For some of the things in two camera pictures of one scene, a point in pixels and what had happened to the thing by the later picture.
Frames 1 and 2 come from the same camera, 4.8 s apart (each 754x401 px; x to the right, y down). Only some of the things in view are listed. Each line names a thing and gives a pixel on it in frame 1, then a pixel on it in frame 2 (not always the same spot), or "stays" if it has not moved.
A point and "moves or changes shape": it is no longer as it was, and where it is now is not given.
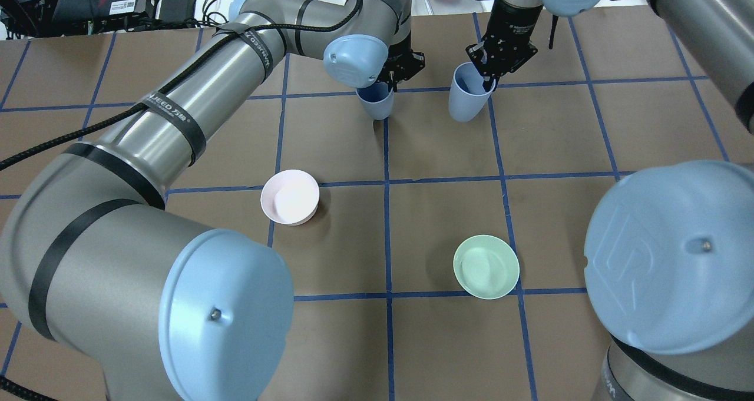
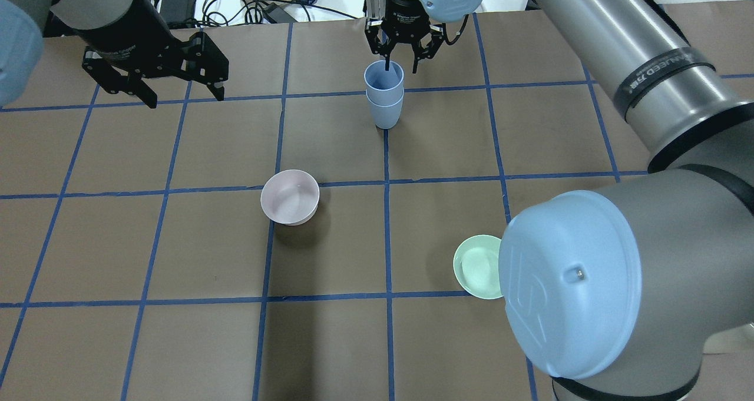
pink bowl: x=290 y=197 stays
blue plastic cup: x=377 y=100 -> x=386 y=117
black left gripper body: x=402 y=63 -> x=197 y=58
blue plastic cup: x=467 y=94 moves or changes shape
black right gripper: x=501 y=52 -> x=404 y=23
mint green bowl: x=486 y=267 stays
